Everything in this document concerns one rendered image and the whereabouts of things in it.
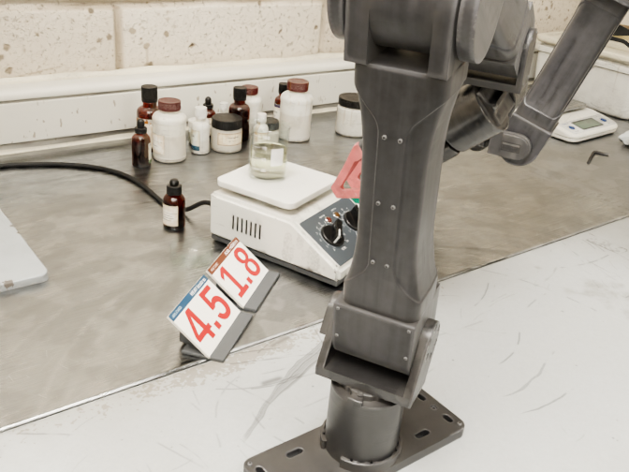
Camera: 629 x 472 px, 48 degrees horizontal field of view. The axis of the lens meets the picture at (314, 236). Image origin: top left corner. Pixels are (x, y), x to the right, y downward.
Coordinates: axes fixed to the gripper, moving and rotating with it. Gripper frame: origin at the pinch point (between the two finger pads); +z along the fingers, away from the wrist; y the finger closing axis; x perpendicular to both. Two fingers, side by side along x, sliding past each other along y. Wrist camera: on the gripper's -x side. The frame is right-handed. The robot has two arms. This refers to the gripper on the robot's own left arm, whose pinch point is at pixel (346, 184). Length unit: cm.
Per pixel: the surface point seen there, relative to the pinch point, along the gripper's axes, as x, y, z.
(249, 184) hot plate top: -6.0, -0.8, 13.6
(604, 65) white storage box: 6, -111, -2
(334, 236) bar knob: 4.7, -1.2, 6.1
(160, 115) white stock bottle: -24.4, -15.5, 36.0
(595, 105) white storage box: 13, -112, 4
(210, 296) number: 3.1, 15.4, 12.0
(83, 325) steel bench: -0.8, 24.9, 20.7
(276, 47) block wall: -31, -53, 35
